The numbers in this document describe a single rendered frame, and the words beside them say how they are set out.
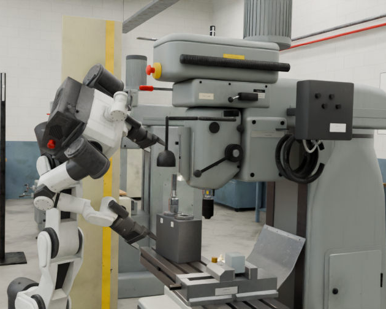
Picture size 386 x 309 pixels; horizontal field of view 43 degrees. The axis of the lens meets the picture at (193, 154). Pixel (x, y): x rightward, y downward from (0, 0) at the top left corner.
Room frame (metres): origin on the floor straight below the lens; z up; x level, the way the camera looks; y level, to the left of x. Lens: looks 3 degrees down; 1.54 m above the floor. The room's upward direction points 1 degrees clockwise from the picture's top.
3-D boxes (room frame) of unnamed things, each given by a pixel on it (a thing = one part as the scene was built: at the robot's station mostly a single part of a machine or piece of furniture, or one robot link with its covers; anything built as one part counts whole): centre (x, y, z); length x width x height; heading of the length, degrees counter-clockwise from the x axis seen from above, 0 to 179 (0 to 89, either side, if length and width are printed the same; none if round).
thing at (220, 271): (1.74, -0.11, 1.04); 0.12 x 0.06 x 0.04; 21
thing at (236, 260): (1.76, -0.16, 1.07); 0.06 x 0.05 x 0.06; 21
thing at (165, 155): (1.85, 0.10, 1.43); 0.07 x 0.07 x 0.06
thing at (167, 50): (1.98, -0.08, 1.81); 0.47 x 0.26 x 0.16; 113
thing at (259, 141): (2.05, -0.25, 1.47); 0.24 x 0.19 x 0.26; 23
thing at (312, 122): (1.79, -0.47, 1.62); 0.20 x 0.09 x 0.21; 113
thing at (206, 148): (1.98, -0.07, 1.47); 0.21 x 0.19 x 0.32; 23
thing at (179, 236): (2.26, 0.06, 1.05); 0.22 x 0.12 x 0.20; 32
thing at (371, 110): (2.17, -0.52, 1.66); 0.80 x 0.23 x 0.20; 113
